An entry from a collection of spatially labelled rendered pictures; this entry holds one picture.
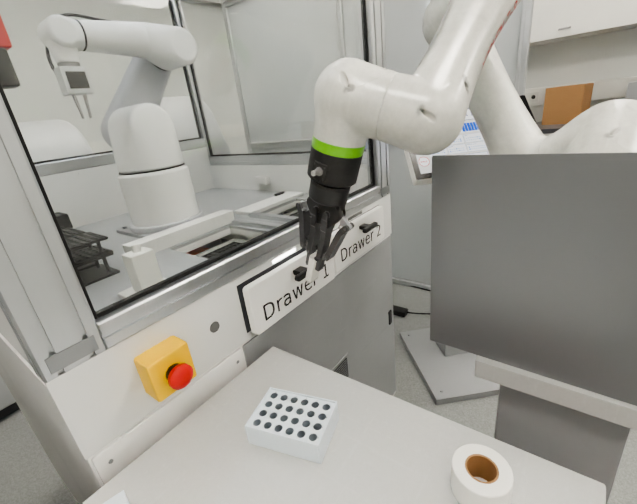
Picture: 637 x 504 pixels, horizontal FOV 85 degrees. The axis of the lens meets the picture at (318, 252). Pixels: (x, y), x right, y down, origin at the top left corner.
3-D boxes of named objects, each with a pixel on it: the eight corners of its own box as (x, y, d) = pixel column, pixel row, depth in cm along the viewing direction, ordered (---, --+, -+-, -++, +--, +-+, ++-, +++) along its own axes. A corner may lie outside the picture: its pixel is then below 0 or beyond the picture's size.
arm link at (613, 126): (573, 228, 71) (589, 154, 76) (669, 207, 56) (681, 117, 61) (525, 197, 68) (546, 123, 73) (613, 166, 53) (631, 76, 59)
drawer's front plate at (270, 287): (335, 277, 92) (331, 239, 88) (257, 336, 71) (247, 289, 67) (330, 276, 93) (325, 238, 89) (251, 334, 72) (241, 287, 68)
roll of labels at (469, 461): (493, 532, 40) (496, 510, 39) (439, 488, 45) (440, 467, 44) (520, 490, 44) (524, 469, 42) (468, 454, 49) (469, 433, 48)
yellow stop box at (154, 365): (200, 377, 59) (190, 342, 56) (161, 406, 54) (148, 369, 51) (183, 367, 62) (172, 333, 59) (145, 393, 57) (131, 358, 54)
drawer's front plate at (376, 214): (384, 237, 116) (383, 205, 112) (336, 272, 95) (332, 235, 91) (379, 236, 117) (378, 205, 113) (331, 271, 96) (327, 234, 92)
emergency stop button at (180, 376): (198, 380, 56) (192, 360, 54) (176, 397, 53) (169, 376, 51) (187, 374, 57) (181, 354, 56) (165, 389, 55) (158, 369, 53)
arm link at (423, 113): (448, 15, 68) (462, -52, 58) (509, 26, 65) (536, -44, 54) (374, 157, 57) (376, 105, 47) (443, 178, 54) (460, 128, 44)
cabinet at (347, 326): (399, 400, 155) (394, 232, 124) (212, 699, 81) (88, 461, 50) (252, 339, 210) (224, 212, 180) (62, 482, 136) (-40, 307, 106)
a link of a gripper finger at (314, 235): (318, 209, 66) (312, 206, 66) (308, 256, 72) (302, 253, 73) (329, 204, 68) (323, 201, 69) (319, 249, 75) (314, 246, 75)
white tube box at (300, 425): (339, 418, 57) (337, 401, 56) (321, 464, 50) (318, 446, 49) (273, 403, 62) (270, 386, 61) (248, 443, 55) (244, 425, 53)
